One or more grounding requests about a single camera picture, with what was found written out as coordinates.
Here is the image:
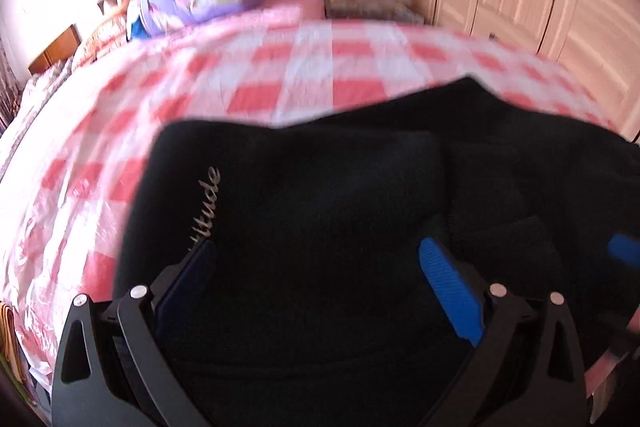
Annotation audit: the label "pink floral blanket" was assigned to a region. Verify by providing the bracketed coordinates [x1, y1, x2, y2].
[1, 0, 137, 133]

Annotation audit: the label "black pants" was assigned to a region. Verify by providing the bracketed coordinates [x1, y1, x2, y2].
[113, 78, 639, 426]

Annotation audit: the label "pink checkered bed sheet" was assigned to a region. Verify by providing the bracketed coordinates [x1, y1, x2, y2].
[1, 11, 612, 386]

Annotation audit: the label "brown wooden nightstand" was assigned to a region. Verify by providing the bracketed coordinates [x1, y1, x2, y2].
[28, 25, 81, 75]

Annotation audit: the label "dark red curtain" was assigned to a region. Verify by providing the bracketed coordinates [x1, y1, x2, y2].
[0, 46, 22, 134]

